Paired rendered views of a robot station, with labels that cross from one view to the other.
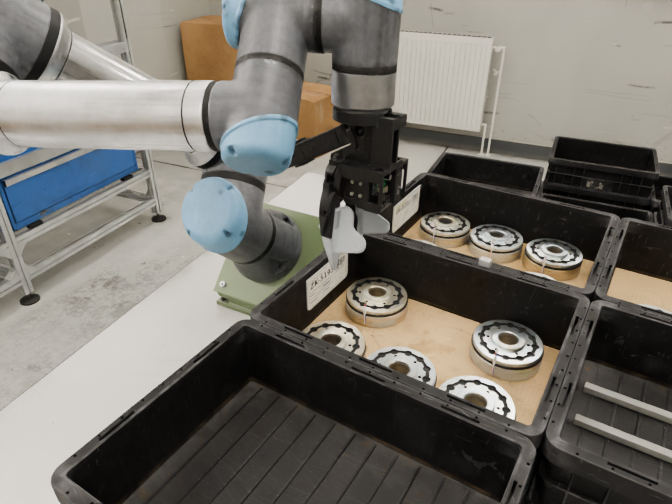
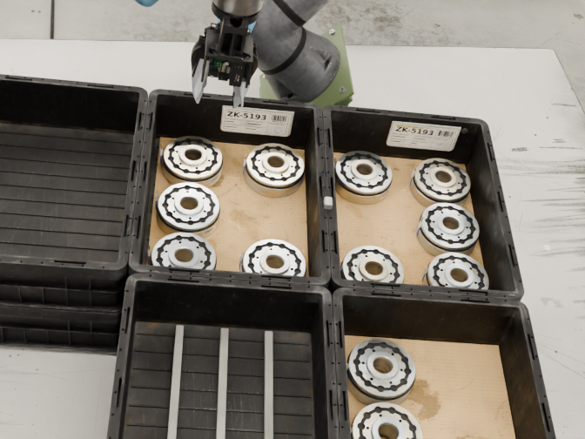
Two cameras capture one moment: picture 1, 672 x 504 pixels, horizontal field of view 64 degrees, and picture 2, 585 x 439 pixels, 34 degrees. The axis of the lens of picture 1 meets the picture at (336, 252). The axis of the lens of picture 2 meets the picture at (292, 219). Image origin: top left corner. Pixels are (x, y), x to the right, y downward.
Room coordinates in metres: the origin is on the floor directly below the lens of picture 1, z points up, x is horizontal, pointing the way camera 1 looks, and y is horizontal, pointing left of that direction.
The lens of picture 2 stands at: (-0.02, -0.98, 2.05)
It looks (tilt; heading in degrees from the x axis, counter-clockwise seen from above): 48 degrees down; 48
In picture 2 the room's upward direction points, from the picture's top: 12 degrees clockwise
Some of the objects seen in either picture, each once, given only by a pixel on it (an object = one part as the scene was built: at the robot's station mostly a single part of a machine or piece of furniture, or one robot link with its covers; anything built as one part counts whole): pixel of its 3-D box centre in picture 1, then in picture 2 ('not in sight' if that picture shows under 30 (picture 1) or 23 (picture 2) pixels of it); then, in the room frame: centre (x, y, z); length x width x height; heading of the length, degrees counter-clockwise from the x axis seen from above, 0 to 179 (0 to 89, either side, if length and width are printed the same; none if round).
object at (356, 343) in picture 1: (330, 343); (192, 157); (0.60, 0.01, 0.86); 0.10 x 0.10 x 0.01
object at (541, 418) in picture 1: (421, 312); (232, 184); (0.60, -0.12, 0.92); 0.40 x 0.30 x 0.02; 58
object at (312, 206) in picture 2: (419, 340); (230, 205); (0.60, -0.12, 0.87); 0.40 x 0.30 x 0.11; 58
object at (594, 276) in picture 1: (489, 226); (415, 199); (0.86, -0.28, 0.92); 0.40 x 0.30 x 0.02; 58
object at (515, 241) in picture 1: (496, 237); (449, 226); (0.92, -0.32, 0.86); 0.10 x 0.10 x 0.01
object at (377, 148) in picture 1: (365, 157); (230, 39); (0.62, -0.04, 1.14); 0.09 x 0.08 x 0.12; 58
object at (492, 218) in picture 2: (485, 250); (408, 219); (0.86, -0.28, 0.87); 0.40 x 0.30 x 0.11; 58
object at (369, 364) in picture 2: not in sight; (382, 366); (0.65, -0.49, 0.86); 0.05 x 0.05 x 0.01
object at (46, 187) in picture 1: (68, 138); not in sight; (2.23, 1.16, 0.60); 0.72 x 0.03 x 0.56; 155
